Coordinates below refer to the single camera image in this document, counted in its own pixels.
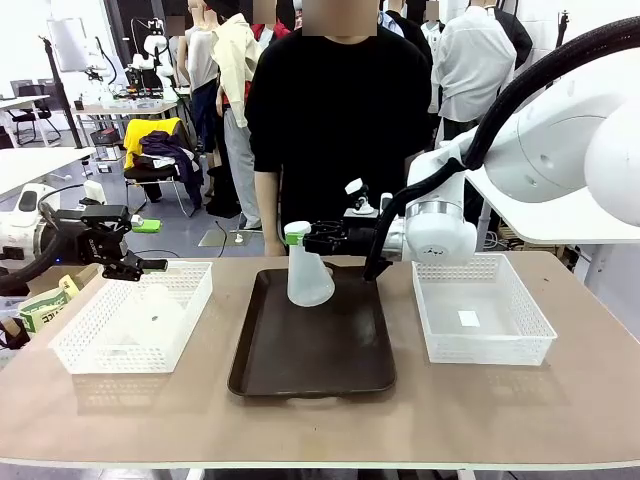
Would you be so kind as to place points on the black jacket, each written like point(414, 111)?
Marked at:
point(520, 35)

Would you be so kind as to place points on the person's right hand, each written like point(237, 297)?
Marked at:
point(274, 250)

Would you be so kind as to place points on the white plastic conical flask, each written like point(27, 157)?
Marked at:
point(310, 285)

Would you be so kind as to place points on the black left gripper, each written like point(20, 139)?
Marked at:
point(102, 235)

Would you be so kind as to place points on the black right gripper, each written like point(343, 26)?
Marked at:
point(362, 240)

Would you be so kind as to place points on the white background desk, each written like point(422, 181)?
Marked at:
point(20, 100)

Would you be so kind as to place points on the person in black shirt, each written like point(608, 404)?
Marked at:
point(340, 125)

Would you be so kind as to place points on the white perforated plastic basket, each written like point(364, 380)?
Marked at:
point(500, 345)
point(100, 345)

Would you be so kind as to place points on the yellow garment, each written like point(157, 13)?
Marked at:
point(135, 132)

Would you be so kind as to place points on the white plastic beaker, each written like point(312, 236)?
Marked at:
point(160, 310)

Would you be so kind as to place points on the green printed cardboard box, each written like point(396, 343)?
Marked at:
point(45, 310)

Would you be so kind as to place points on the black tripod stand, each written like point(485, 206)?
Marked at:
point(60, 90)
point(564, 30)

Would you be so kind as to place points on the mannequin white tank top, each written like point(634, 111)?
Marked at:
point(202, 55)

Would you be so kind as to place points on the black office chair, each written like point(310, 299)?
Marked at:
point(30, 117)

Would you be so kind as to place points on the black metal chair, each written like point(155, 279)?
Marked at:
point(150, 173)

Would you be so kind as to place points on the mannequin cream jacket grey trousers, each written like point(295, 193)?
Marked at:
point(232, 65)

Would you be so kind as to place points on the person's right forearm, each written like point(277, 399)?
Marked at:
point(270, 210)

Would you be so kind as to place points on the cluttered wooden background table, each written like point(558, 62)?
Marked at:
point(125, 107)

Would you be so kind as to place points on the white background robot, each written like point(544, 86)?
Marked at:
point(97, 62)
point(152, 50)

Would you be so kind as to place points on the mannequin red jacket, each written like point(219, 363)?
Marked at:
point(277, 30)

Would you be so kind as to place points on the background person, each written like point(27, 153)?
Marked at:
point(175, 45)

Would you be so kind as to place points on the white paper label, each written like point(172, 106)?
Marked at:
point(469, 318)

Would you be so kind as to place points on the dark clothes pile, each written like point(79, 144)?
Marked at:
point(170, 150)

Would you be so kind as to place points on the black crate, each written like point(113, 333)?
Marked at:
point(105, 137)

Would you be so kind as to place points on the white softbox panel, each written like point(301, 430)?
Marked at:
point(67, 45)

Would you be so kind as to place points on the dark brown plastic tray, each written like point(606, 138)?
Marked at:
point(312, 345)

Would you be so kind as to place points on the mannequin white shirt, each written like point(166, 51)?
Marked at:
point(475, 60)

